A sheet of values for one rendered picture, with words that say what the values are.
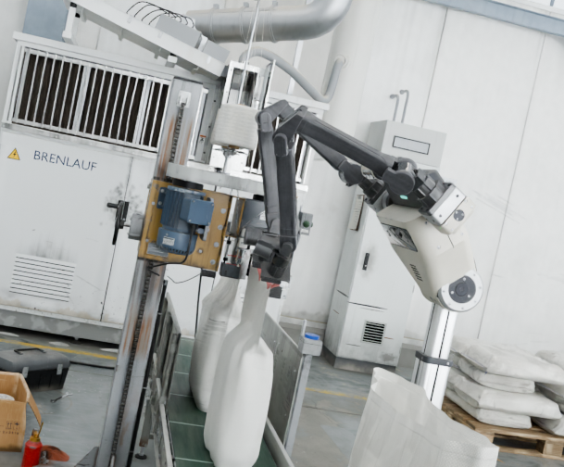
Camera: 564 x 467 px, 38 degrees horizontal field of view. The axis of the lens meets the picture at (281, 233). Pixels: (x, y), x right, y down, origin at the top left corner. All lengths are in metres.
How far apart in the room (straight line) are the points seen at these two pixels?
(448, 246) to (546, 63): 5.77
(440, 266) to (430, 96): 5.20
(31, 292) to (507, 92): 4.67
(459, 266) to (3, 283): 4.03
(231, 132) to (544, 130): 5.50
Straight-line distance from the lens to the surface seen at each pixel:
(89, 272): 6.10
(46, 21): 6.99
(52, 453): 3.98
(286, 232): 2.67
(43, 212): 6.08
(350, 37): 6.64
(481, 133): 8.03
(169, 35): 5.74
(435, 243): 2.69
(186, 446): 3.25
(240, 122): 3.14
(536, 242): 8.33
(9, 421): 3.99
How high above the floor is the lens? 1.40
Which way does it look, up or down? 3 degrees down
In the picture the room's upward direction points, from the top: 12 degrees clockwise
